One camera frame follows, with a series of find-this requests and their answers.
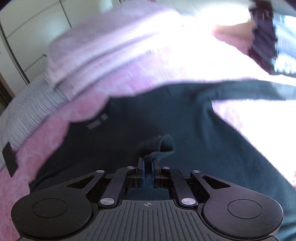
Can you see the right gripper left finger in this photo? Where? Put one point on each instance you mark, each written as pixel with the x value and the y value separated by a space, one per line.
pixel 122 180

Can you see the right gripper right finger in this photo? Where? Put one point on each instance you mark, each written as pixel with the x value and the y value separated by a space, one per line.
pixel 174 181

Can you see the dark teal long-sleeve sweater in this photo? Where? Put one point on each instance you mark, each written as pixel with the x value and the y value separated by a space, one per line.
pixel 175 124

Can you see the stack of folded clothes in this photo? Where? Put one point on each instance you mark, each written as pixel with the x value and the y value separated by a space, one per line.
pixel 273 44

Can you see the black smartphone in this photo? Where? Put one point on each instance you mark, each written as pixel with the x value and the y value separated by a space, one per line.
pixel 10 159

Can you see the pink pillow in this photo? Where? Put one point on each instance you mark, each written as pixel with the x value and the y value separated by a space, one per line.
pixel 101 44

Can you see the pink floral bedspread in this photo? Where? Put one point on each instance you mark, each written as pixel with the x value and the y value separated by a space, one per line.
pixel 268 125

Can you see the white wardrobe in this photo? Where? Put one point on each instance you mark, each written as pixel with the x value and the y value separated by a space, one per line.
pixel 28 27

